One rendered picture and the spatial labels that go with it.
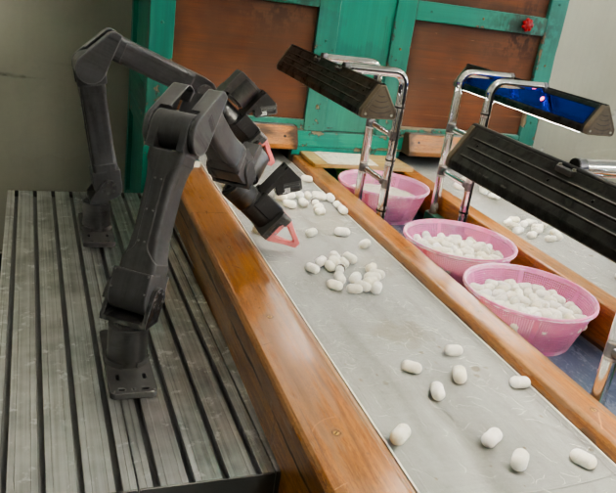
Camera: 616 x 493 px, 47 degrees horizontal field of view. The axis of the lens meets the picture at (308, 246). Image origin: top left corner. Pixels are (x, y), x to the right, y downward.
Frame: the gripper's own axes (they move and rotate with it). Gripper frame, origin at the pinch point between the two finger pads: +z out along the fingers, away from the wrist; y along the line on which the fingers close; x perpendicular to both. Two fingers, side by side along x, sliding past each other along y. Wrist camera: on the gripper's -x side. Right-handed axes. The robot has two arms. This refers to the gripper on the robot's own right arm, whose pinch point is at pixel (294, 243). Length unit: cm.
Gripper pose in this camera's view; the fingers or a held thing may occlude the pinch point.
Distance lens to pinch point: 150.8
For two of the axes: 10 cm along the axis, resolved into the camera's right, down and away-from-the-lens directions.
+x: -7.1, 7.0, 0.5
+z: 6.3, 6.0, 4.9
